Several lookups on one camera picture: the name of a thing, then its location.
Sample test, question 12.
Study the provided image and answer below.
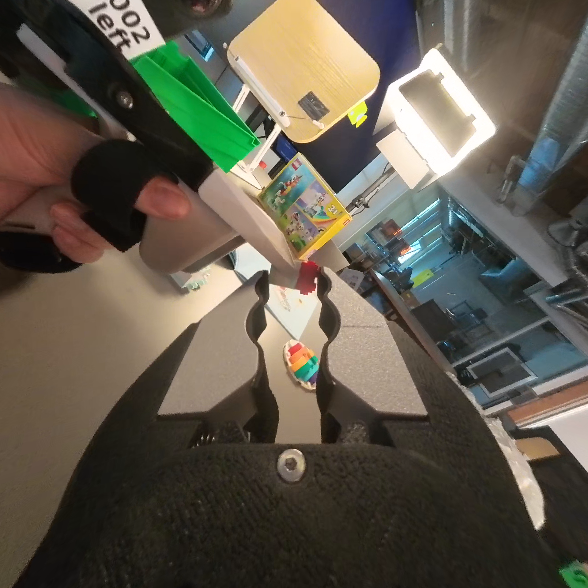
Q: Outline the round rainbow lego plate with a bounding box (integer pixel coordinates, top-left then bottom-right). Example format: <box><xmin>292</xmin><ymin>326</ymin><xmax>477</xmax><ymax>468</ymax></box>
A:
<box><xmin>283</xmin><ymin>339</ymin><xmax>320</xmax><ymax>391</ymax></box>

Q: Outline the person's left hand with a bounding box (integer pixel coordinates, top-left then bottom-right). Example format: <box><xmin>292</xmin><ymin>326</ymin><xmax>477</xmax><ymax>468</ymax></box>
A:
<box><xmin>0</xmin><ymin>85</ymin><xmax>192</xmax><ymax>265</ymax></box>

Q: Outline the brown wooden desk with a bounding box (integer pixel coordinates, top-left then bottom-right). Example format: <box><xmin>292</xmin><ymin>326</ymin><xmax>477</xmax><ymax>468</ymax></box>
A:
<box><xmin>504</xmin><ymin>393</ymin><xmax>588</xmax><ymax>429</ymax></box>

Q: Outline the red lego brick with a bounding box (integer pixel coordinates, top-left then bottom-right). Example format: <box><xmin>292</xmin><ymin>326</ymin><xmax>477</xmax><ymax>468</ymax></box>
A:
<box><xmin>296</xmin><ymin>260</ymin><xmax>320</xmax><ymax>293</ymax></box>

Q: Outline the clear crumpled plastic bag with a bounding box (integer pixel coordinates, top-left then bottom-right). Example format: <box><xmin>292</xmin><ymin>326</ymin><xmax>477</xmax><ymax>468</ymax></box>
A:
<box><xmin>459</xmin><ymin>385</ymin><xmax>548</xmax><ymax>530</ymax></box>

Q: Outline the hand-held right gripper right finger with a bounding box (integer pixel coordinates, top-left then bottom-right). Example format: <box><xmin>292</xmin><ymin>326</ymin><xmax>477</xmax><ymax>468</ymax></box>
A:
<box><xmin>316</xmin><ymin>268</ymin><xmax>429</xmax><ymax>444</ymax></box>

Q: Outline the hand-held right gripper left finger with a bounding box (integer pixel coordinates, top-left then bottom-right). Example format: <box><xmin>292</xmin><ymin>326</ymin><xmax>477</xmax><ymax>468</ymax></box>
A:
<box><xmin>157</xmin><ymin>270</ymin><xmax>280</xmax><ymax>444</ymax></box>

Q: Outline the grey sofa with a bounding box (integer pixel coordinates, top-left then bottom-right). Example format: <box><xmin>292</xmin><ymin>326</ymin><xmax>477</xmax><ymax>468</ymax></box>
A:
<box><xmin>479</xmin><ymin>256</ymin><xmax>541</xmax><ymax>296</ymax></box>

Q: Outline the glowing white ceiling lamp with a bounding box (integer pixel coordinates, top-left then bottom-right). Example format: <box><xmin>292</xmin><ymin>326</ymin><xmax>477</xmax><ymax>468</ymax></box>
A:
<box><xmin>375</xmin><ymin>48</ymin><xmax>498</xmax><ymax>190</ymax></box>

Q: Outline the small green plastic piece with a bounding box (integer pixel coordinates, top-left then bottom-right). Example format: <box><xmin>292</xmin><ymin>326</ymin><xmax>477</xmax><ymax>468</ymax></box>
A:
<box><xmin>560</xmin><ymin>561</ymin><xmax>588</xmax><ymax>588</ymax></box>

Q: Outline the open light blue instruction book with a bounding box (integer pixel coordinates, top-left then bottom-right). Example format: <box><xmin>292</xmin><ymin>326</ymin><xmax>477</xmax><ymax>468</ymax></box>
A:
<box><xmin>230</xmin><ymin>243</ymin><xmax>325</xmax><ymax>343</ymax></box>

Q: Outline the light wooden table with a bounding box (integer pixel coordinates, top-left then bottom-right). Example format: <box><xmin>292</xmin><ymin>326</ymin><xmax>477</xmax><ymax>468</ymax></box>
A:
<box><xmin>224</xmin><ymin>0</ymin><xmax>381</xmax><ymax>176</ymax></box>

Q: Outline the silver ventilation duct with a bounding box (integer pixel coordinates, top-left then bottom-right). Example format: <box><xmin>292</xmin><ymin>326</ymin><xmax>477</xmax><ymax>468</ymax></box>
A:
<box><xmin>521</xmin><ymin>0</ymin><xmax>588</xmax><ymax>209</ymax></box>

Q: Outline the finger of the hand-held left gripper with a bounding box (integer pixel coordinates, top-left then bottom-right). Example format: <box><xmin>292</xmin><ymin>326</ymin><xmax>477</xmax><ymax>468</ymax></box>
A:
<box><xmin>198</xmin><ymin>170</ymin><xmax>300</xmax><ymax>276</ymax></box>
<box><xmin>139</xmin><ymin>192</ymin><xmax>240</xmax><ymax>273</ymax></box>

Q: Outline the green plastic bin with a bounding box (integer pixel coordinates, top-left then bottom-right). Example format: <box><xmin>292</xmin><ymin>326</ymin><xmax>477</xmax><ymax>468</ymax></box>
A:
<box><xmin>46</xmin><ymin>40</ymin><xmax>261</xmax><ymax>174</ymax></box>

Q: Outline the yellow lego set box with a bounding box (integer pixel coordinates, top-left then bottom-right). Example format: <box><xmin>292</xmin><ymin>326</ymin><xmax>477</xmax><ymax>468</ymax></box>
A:
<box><xmin>257</xmin><ymin>153</ymin><xmax>354</xmax><ymax>259</ymax></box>

